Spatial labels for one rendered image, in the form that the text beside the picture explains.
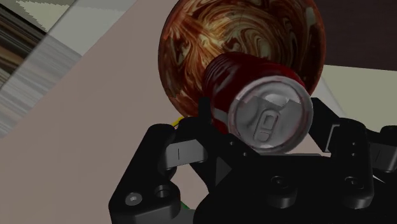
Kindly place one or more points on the brown marbled bowl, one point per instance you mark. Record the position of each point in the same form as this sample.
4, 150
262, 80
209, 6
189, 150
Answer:
217, 34

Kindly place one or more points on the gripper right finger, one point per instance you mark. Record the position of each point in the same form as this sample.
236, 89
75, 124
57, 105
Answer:
349, 136

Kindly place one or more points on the red soda can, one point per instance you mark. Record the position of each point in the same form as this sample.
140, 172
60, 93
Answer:
248, 93

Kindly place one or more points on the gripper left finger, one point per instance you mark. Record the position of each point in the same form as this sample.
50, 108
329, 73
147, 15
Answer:
145, 173

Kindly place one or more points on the small yellow object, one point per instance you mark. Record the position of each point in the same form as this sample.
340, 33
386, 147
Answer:
176, 121

